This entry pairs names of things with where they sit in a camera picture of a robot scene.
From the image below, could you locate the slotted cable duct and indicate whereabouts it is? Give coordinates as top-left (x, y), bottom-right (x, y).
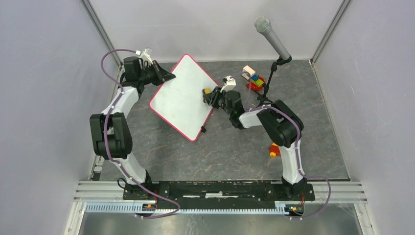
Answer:
top-left (85, 202), bottom-right (289, 215)

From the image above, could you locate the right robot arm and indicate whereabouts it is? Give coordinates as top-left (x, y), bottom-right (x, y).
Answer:
top-left (202, 87), bottom-right (307, 200)

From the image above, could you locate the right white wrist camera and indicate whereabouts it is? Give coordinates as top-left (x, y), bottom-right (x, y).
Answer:
top-left (220, 75), bottom-right (236, 93)

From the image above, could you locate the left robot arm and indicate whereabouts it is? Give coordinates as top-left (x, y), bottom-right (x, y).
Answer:
top-left (90, 56), bottom-right (176, 200)

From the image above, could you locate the red yellow toy car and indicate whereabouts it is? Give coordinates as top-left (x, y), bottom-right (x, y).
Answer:
top-left (268, 143), bottom-right (280, 158)

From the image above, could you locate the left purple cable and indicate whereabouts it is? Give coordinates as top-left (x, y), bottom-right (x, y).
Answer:
top-left (100, 48), bottom-right (181, 220)

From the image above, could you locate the black microphone tripod stand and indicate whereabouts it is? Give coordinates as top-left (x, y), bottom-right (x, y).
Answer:
top-left (256, 55), bottom-right (292, 107)

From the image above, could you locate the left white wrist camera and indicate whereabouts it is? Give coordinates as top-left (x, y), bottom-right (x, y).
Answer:
top-left (136, 47), bottom-right (153, 68)

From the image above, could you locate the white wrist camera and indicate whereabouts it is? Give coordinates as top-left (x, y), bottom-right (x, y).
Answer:
top-left (220, 75), bottom-right (236, 93)
top-left (136, 47), bottom-right (153, 68)

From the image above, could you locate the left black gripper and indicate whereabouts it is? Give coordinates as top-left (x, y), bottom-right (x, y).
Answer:
top-left (138, 61), bottom-right (176, 87)

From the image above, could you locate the silver microphone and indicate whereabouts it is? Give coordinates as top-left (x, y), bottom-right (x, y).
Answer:
top-left (254, 16), bottom-right (291, 60)

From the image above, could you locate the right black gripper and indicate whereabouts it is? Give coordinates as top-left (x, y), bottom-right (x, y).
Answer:
top-left (203, 87), bottom-right (232, 118)

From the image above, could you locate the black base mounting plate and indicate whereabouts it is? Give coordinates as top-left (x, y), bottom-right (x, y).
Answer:
top-left (122, 180), bottom-right (316, 210)

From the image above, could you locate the colourful toy block stack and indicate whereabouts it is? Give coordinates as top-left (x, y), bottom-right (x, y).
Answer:
top-left (241, 65), bottom-right (266, 91)

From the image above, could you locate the purple cable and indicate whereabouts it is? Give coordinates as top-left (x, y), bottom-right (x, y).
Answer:
top-left (231, 71), bottom-right (332, 220)
top-left (100, 48), bottom-right (181, 220)

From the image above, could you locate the pink framed whiteboard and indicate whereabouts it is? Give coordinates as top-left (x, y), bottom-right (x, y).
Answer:
top-left (149, 54), bottom-right (219, 142)

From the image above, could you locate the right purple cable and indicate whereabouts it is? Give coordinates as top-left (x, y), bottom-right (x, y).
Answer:
top-left (231, 71), bottom-right (332, 220)

